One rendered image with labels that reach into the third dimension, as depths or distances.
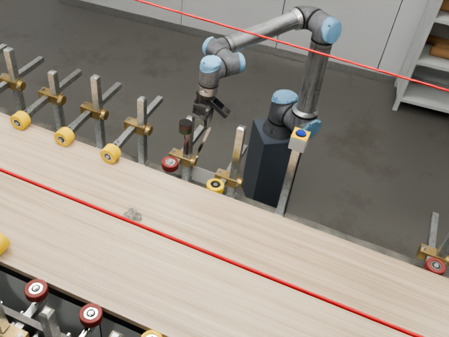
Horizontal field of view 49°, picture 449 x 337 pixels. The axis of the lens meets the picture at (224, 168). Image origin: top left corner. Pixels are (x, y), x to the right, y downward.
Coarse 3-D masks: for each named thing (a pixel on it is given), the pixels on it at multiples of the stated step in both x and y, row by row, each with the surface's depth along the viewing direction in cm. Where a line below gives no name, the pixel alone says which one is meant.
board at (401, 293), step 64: (0, 128) 240; (0, 192) 211; (64, 192) 215; (128, 192) 218; (192, 192) 222; (0, 256) 188; (64, 256) 191; (128, 256) 194; (192, 256) 197; (256, 256) 200; (320, 256) 203; (384, 256) 207; (128, 320) 175; (192, 320) 177; (256, 320) 179; (320, 320) 182; (448, 320) 187
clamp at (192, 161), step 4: (172, 148) 247; (172, 152) 245; (176, 152) 245; (180, 152) 245; (176, 156) 244; (180, 156) 243; (192, 156) 244; (180, 160) 244; (184, 160) 243; (188, 160) 242; (192, 160) 243; (196, 160) 246; (180, 164) 246; (184, 164) 245; (188, 164) 244; (192, 164) 243
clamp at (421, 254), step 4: (420, 248) 222; (428, 248) 222; (432, 248) 222; (420, 252) 221; (424, 252) 220; (428, 252) 220; (432, 252) 221; (436, 252) 221; (416, 256) 224; (420, 256) 222; (424, 256) 222; (432, 256) 220; (436, 256) 219; (448, 256) 220; (424, 260) 223; (444, 260) 219; (448, 260) 219; (448, 264) 219
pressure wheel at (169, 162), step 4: (168, 156) 237; (172, 156) 237; (164, 160) 235; (168, 160) 234; (172, 160) 236; (176, 160) 235; (164, 164) 233; (168, 164) 233; (172, 164) 233; (176, 164) 233; (164, 168) 233; (168, 168) 232; (172, 168) 233; (176, 168) 235; (168, 172) 234
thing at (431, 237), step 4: (432, 212) 241; (432, 216) 239; (436, 216) 239; (432, 220) 237; (436, 220) 237; (432, 224) 235; (436, 224) 235; (432, 228) 233; (436, 228) 233; (428, 232) 234; (432, 232) 231; (436, 232) 231; (428, 236) 231; (432, 236) 229; (428, 240) 228; (432, 240) 227; (428, 244) 225; (432, 244) 226; (428, 256) 220
